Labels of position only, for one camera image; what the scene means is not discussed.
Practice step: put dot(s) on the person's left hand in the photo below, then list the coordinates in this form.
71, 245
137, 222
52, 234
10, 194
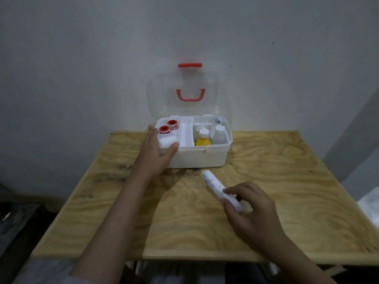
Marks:
151, 165

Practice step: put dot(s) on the person's right hand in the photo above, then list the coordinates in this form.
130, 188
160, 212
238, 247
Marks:
257, 221

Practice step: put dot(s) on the short white gauze roll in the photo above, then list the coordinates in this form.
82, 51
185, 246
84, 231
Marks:
168, 140

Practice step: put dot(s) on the red tape roll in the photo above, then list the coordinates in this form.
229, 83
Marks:
164, 129
172, 124

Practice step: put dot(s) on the yellow bottle white cap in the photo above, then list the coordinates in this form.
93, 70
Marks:
203, 141

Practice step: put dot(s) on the long printed white gauze roll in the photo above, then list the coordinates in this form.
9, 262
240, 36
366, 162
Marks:
213, 181

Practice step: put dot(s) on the white bottle green label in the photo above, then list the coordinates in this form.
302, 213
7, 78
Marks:
219, 136

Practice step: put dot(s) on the person's left forearm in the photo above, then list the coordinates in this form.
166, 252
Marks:
109, 233

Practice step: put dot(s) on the wooden table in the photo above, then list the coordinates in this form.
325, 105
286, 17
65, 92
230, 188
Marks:
296, 174

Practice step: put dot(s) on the dark grey metal object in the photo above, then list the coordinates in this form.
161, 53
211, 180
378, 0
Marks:
14, 224

